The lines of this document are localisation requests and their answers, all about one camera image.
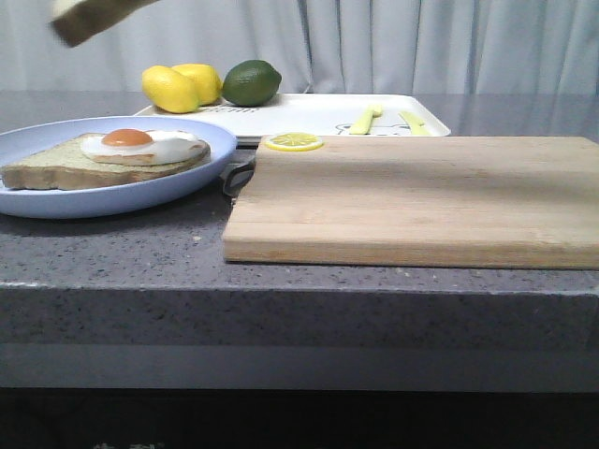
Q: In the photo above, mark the light blue round plate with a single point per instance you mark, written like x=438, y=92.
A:
x=57, y=204

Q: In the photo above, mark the bread slice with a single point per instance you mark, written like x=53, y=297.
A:
x=75, y=22
x=84, y=162

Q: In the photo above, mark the yellow lemon front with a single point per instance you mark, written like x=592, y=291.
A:
x=169, y=89

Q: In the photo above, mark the green lime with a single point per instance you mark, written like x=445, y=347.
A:
x=251, y=83

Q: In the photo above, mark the fried egg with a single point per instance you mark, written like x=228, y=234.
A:
x=140, y=145

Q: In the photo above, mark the white rectangular tray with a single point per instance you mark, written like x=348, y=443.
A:
x=318, y=114

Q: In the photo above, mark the wooden cutting board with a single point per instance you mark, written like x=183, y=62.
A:
x=474, y=202

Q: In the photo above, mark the yellow-green plastic fork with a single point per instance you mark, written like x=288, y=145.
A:
x=362, y=125

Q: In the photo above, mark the yellow lemon rear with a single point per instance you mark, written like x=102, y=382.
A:
x=206, y=79

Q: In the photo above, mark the yellow lemon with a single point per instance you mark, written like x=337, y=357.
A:
x=169, y=89
x=206, y=79

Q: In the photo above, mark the lemon slice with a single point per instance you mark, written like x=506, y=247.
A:
x=294, y=142

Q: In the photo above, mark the yellow-green plastic knife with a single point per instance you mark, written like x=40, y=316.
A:
x=416, y=125

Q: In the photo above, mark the white curtain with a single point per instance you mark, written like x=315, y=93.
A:
x=349, y=47

